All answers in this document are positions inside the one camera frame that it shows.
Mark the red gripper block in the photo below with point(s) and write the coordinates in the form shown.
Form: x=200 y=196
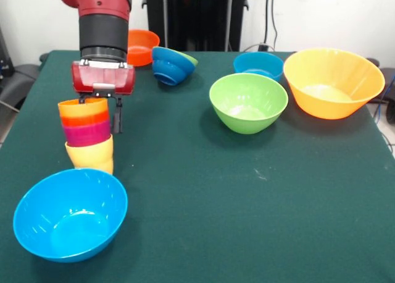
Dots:
x=103 y=80

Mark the red plastic cup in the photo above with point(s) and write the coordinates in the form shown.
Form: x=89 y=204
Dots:
x=84 y=120

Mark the orange ribbed plastic cup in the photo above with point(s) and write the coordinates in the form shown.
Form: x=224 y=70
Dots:
x=80 y=108

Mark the purple plastic cup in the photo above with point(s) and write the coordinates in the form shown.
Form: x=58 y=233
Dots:
x=88 y=133

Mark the yellow ribbed plastic cup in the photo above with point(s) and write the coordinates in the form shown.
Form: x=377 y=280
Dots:
x=89 y=156

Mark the red plastic bowl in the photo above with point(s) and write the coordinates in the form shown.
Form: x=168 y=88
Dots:
x=143 y=48

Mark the dark blue bowl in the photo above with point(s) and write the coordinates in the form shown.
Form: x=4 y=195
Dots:
x=169 y=66

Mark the small green ribbed bowl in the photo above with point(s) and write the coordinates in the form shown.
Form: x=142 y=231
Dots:
x=192 y=60

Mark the large light blue bowl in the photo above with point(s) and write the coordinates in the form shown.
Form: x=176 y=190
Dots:
x=71 y=215

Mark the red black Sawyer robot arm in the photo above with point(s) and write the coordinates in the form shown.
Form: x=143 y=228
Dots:
x=103 y=29

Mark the dark green tablecloth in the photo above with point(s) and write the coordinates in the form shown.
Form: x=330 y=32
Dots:
x=191 y=202

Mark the large green bowl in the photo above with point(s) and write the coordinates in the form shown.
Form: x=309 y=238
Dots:
x=248 y=107

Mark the small light blue bowl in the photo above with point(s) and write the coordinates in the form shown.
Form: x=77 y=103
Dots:
x=257 y=63

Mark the large yellow bowl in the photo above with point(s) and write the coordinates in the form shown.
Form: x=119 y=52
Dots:
x=333 y=82

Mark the dark grey pedestal leg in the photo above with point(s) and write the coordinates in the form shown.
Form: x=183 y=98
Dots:
x=18 y=79

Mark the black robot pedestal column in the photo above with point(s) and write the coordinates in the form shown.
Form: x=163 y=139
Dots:
x=197 y=17

